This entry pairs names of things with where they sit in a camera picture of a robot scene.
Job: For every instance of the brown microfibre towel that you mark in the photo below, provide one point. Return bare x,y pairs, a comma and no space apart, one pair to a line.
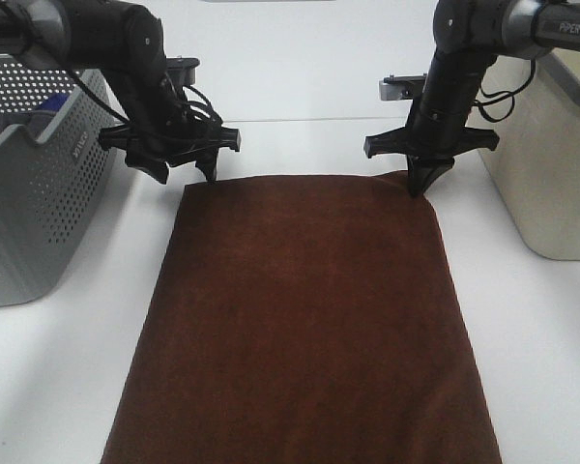
304,319

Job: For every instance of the blue towel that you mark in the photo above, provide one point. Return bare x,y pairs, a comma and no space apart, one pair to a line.
53,103

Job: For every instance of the grey perforated plastic basket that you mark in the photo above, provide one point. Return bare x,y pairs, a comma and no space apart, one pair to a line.
51,186

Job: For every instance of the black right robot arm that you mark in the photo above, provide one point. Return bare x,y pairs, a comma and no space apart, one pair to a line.
469,37

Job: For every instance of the beige bin with grey rim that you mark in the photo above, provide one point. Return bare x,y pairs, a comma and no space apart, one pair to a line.
536,165

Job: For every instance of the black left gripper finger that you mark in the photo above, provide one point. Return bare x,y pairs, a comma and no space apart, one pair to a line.
207,164
156,169

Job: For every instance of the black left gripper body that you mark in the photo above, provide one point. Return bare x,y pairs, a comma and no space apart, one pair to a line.
175,136

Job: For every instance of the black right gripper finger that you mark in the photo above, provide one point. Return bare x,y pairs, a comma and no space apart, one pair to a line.
418,171
433,169

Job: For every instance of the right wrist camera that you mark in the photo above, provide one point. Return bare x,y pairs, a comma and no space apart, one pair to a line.
401,88

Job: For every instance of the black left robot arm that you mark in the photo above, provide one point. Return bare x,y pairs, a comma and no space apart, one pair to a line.
122,40

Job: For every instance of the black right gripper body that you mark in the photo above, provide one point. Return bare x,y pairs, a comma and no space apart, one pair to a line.
431,134

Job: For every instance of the grey towel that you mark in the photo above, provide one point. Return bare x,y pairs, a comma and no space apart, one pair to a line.
33,121

